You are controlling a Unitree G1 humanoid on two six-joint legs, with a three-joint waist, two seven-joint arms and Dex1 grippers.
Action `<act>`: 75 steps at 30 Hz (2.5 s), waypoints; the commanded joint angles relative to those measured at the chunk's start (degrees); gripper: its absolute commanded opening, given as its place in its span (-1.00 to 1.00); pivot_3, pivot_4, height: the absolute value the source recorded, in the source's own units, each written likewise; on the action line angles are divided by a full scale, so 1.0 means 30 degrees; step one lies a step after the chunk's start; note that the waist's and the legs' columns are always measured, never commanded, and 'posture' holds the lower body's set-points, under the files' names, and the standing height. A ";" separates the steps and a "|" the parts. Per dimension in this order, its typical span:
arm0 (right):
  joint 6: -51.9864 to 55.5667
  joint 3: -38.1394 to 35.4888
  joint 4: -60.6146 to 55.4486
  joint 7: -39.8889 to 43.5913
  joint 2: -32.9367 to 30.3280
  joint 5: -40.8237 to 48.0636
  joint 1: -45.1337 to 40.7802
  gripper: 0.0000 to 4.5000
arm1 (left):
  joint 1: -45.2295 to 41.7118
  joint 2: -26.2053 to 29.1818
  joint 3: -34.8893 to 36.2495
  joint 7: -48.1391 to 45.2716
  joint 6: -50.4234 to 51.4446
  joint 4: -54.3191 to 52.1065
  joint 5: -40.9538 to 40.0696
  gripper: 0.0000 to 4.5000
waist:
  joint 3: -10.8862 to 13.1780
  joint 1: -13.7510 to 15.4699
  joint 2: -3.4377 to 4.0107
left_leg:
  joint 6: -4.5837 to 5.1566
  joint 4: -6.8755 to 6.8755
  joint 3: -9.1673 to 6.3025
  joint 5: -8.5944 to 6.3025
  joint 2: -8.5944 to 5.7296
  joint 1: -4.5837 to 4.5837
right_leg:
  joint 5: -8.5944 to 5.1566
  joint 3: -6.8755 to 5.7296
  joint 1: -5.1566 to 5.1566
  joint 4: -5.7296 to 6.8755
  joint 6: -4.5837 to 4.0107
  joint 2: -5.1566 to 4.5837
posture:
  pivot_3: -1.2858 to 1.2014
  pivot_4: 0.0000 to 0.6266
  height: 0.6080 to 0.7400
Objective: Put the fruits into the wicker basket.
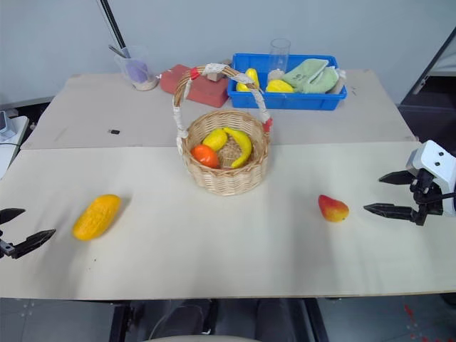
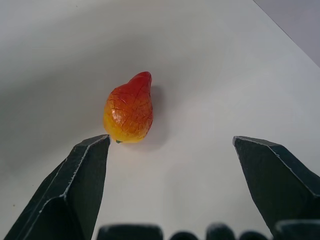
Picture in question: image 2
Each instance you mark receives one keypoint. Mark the red yellow toy mango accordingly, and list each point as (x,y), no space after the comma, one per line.
(128,112)

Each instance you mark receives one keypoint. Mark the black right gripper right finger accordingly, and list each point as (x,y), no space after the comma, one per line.
(277,180)

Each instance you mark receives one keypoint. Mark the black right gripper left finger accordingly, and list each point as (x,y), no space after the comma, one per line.
(75,190)

